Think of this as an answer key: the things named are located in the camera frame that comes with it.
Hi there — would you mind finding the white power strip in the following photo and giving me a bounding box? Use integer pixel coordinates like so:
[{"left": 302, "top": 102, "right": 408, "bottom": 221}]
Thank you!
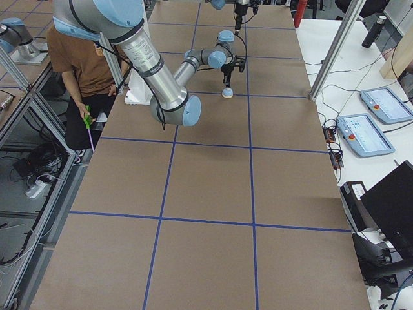
[{"left": 25, "top": 180, "right": 46, "bottom": 199}]

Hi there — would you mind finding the orange black electronics board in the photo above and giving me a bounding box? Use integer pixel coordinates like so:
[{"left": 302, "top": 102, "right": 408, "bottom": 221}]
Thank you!
[{"left": 323, "top": 127, "right": 343, "bottom": 170}]

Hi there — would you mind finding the red bottle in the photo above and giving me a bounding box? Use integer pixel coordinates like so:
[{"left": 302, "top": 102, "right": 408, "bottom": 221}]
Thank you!
[{"left": 294, "top": 0, "right": 308, "bottom": 28}]

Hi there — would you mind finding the aluminium frame post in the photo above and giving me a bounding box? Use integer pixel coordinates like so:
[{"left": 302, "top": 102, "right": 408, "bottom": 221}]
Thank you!
[{"left": 308, "top": 0, "right": 366, "bottom": 102}]

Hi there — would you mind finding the green handled grabber tool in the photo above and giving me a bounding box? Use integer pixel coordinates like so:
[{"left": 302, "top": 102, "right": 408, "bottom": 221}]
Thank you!
[{"left": 83, "top": 105, "right": 95, "bottom": 152}]

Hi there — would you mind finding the near teach pendant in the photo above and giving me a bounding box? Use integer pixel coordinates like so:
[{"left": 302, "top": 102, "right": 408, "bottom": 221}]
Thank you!
[{"left": 337, "top": 114, "right": 396, "bottom": 158}]

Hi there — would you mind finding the person in brown shirt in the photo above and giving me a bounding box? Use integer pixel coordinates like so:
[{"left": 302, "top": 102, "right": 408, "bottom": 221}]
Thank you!
[{"left": 46, "top": 26, "right": 116, "bottom": 162}]

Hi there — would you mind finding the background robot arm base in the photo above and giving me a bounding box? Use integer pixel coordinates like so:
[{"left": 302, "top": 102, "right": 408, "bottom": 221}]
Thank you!
[{"left": 1, "top": 17, "right": 48, "bottom": 65}]

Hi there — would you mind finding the teach pendant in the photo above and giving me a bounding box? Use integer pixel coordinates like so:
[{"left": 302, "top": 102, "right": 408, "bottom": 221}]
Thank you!
[
  {"left": 337, "top": 114, "right": 396, "bottom": 158},
  {"left": 360, "top": 87, "right": 412, "bottom": 125}
]

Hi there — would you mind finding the blue white call bell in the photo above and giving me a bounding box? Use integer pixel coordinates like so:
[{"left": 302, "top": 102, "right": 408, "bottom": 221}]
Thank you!
[{"left": 221, "top": 87, "right": 234, "bottom": 99}]

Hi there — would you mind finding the black water bottle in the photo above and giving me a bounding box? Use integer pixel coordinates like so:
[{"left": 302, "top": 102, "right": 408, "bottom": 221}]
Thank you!
[{"left": 361, "top": 15, "right": 387, "bottom": 48}]

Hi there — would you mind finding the black box with label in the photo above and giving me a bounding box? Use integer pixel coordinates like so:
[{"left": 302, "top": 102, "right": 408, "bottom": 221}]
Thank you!
[{"left": 340, "top": 181, "right": 379, "bottom": 233}]

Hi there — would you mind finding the wooden board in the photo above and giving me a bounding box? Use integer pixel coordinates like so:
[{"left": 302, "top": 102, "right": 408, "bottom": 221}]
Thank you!
[{"left": 380, "top": 27, "right": 412, "bottom": 79}]

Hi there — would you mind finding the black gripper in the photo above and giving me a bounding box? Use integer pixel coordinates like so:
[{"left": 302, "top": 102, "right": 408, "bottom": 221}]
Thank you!
[
  {"left": 221, "top": 63, "right": 234, "bottom": 87},
  {"left": 234, "top": 1, "right": 249, "bottom": 34}
]

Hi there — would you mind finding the white pillar with base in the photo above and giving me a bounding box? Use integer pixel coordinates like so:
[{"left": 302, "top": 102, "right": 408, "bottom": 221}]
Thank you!
[{"left": 125, "top": 61, "right": 152, "bottom": 105}]

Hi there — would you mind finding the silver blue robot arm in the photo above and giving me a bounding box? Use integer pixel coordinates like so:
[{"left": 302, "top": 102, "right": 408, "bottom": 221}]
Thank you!
[
  {"left": 54, "top": 0, "right": 235, "bottom": 127},
  {"left": 210, "top": 0, "right": 254, "bottom": 35}
]

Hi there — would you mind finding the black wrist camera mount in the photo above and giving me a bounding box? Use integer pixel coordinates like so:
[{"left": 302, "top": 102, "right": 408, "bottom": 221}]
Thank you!
[{"left": 231, "top": 56, "right": 246, "bottom": 73}]

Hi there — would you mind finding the black camera cable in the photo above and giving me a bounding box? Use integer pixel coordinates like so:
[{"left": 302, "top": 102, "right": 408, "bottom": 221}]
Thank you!
[{"left": 234, "top": 33, "right": 248, "bottom": 64}]

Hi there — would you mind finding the black monitor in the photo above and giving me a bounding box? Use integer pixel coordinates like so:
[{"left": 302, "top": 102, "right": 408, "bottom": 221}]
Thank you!
[{"left": 361, "top": 160, "right": 412, "bottom": 259}]

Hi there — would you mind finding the far teach pendant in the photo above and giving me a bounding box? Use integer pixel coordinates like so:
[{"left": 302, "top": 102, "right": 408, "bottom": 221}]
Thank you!
[{"left": 360, "top": 87, "right": 412, "bottom": 125}]

